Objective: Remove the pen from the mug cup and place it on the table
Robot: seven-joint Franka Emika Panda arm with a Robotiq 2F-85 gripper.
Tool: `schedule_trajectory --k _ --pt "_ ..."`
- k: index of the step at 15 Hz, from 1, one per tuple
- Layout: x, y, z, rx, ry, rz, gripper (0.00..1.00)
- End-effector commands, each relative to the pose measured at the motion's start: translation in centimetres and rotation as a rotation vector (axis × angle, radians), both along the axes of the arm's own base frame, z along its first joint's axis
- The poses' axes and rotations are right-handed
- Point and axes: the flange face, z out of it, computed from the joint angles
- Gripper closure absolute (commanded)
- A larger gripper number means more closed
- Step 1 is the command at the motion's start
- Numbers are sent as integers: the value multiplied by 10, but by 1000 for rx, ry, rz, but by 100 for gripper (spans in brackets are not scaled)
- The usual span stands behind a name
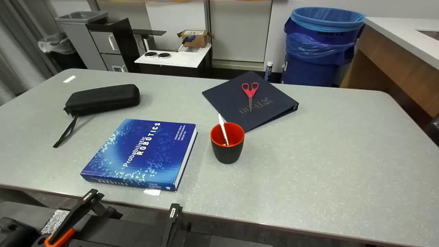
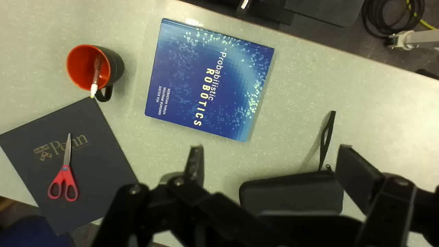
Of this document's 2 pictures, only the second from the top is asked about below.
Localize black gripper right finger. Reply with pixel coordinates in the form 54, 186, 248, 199
335, 144, 439, 247

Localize dark navy Penn folder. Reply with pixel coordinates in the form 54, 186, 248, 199
0, 96, 139, 238

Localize red handled scissors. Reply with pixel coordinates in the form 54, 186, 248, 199
46, 135, 79, 202

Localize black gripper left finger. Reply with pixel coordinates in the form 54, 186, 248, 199
91, 146, 256, 247

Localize black mug with orange interior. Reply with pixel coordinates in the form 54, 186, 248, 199
65, 44, 124, 102

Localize white and dark pen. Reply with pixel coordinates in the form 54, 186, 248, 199
90, 58, 99, 99

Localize white metal bracket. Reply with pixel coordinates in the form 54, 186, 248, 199
383, 29, 439, 51

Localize blue Probabilistic Robotics book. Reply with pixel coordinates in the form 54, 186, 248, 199
145, 18, 274, 142

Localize black coiled cable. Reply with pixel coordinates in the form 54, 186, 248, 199
361, 0, 427, 40

